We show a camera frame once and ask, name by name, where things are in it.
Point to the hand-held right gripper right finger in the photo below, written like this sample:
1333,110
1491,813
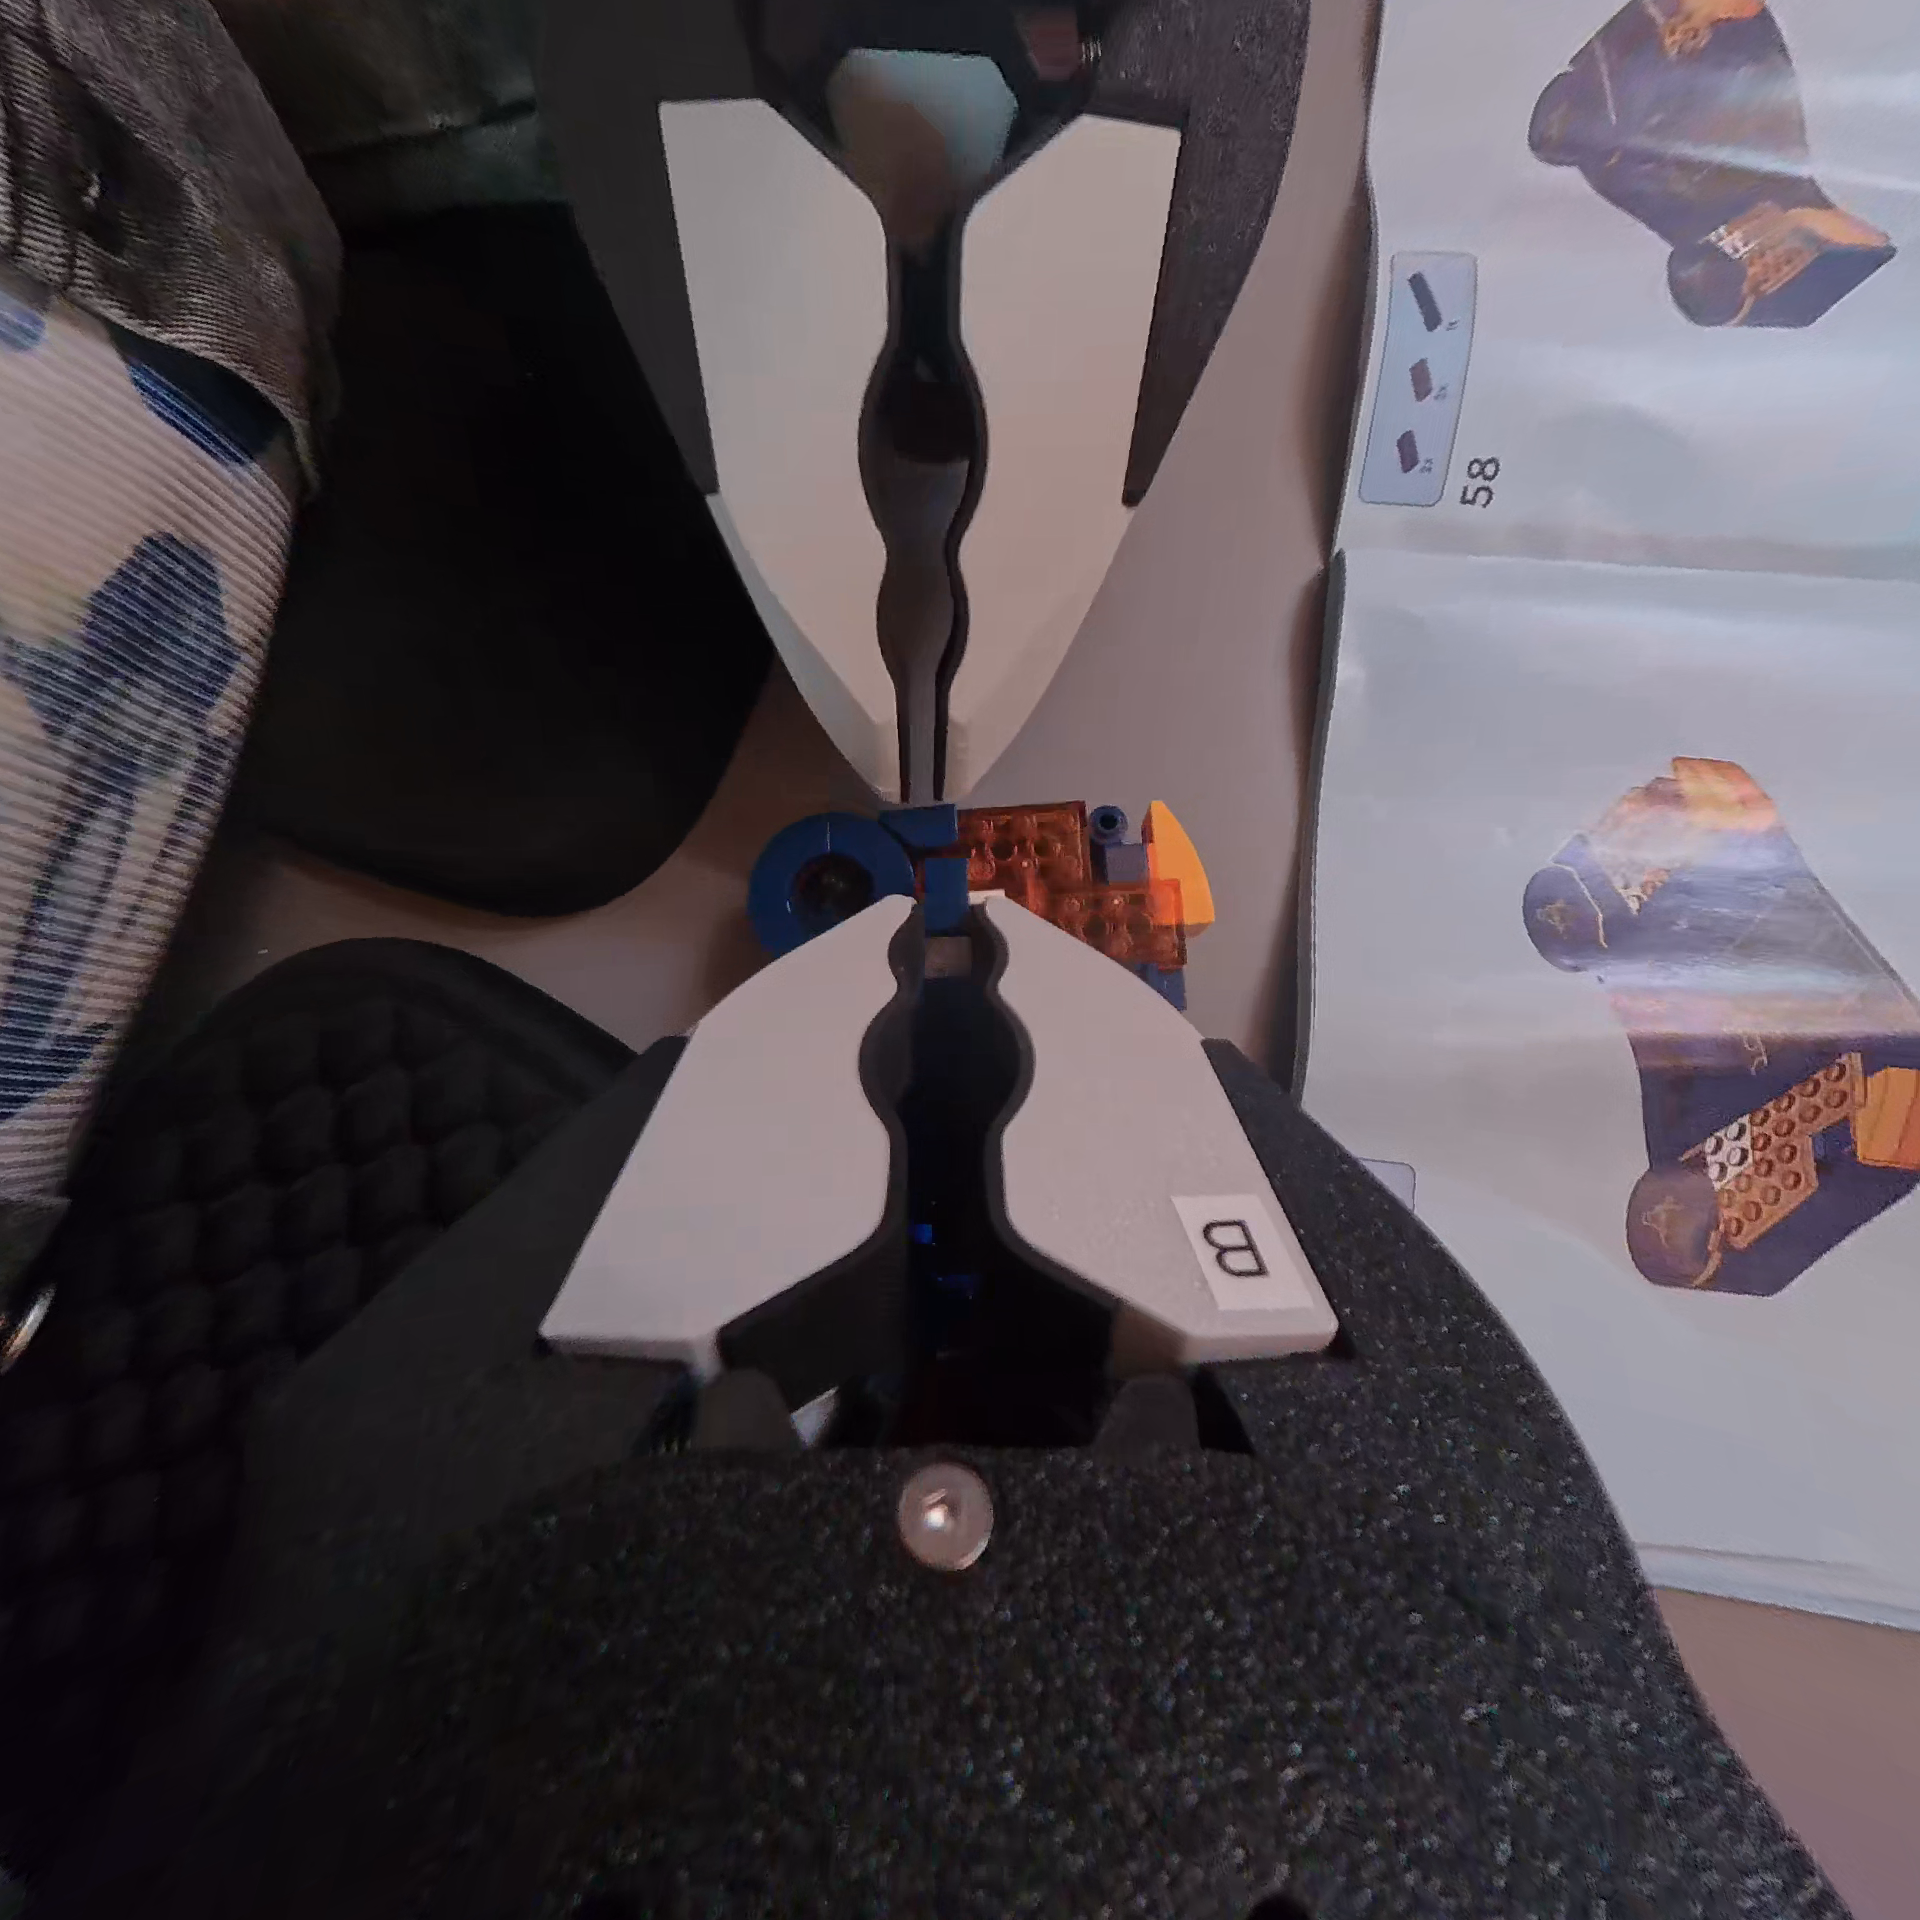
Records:
1141,1154

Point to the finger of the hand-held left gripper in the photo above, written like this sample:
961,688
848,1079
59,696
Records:
1066,378
783,378

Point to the grey denim jacket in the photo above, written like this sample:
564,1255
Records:
150,182

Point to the striped white blue shirt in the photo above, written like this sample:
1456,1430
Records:
118,748

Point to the open toy instruction booklet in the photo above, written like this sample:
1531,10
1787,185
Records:
1499,673

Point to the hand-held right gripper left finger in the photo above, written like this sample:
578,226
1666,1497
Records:
735,1188

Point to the blue orange toy brick model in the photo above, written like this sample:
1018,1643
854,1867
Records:
1035,858

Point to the black padded mat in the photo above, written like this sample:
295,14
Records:
268,1169
496,673

